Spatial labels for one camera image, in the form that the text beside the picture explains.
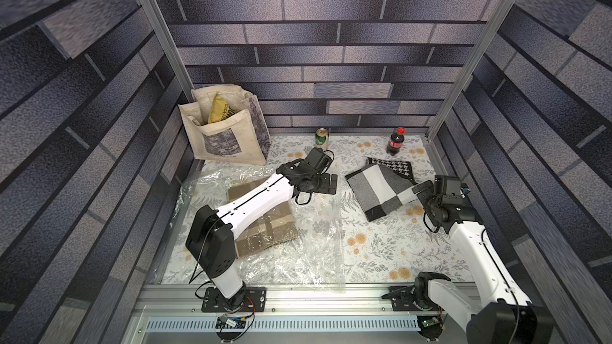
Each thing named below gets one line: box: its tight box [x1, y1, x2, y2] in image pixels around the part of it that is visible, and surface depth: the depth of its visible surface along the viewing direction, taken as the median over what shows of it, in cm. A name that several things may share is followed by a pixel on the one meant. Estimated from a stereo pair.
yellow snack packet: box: [208, 92, 236, 124], surface depth 99 cm
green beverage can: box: [314, 127, 330, 151], surface depth 109 cm
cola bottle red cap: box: [386, 126, 406, 157], surface depth 108 cm
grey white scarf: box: [345, 164, 419, 223], surface depth 96 cm
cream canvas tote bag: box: [178, 84, 272, 166], surface depth 102 cm
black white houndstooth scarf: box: [366, 156, 418, 184], surface depth 105 cm
